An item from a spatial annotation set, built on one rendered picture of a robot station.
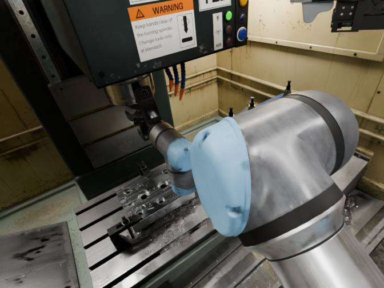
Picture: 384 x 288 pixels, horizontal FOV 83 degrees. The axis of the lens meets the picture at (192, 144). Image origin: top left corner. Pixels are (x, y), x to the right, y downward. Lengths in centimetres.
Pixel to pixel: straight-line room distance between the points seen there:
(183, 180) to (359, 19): 54
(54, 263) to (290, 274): 128
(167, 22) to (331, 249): 50
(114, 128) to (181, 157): 82
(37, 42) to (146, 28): 68
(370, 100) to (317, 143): 111
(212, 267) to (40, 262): 86
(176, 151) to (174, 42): 26
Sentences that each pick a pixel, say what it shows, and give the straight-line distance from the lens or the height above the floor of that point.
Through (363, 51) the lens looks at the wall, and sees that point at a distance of 131.
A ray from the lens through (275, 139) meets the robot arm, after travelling 22.
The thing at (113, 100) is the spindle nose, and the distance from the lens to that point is 73.
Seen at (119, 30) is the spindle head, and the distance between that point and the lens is 52.
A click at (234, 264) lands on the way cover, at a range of 105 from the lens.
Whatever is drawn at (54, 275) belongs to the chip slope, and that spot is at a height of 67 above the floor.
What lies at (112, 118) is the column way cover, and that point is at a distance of 126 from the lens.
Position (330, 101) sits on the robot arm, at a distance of 29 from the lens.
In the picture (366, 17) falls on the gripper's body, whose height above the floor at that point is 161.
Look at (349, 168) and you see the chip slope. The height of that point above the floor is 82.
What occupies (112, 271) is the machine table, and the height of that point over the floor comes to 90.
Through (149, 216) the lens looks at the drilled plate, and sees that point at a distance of 93.
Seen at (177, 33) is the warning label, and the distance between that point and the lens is 57.
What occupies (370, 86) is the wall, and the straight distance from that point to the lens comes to 133.
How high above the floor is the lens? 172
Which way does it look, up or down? 37 degrees down
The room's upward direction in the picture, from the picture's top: 8 degrees counter-clockwise
